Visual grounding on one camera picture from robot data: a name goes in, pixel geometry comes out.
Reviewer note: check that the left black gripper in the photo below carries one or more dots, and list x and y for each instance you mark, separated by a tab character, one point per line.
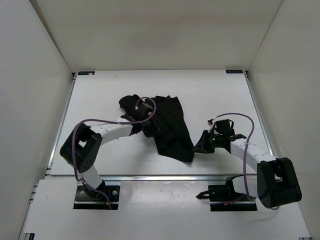
153	131

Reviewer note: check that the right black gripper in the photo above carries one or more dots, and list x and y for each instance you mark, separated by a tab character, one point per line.
202	146

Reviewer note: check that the black pleated skirt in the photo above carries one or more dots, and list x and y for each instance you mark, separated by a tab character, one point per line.
173	138

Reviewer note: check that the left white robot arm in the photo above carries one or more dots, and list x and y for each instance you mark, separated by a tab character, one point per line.
81	148

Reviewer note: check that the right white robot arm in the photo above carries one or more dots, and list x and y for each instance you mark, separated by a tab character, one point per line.
275	183

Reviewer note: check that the left blue corner label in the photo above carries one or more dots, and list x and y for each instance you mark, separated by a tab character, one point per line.
86	73

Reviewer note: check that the blue corner label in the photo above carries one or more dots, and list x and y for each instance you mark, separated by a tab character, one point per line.
86	73
234	71

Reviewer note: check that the right blue corner label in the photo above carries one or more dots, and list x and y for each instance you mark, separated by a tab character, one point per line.
234	71

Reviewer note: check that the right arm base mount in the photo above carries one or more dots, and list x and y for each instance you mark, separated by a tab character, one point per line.
224	198

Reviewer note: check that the aluminium front rail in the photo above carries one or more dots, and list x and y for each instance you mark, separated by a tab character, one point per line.
168	178

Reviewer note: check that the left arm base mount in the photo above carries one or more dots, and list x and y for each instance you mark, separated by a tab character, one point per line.
86	199

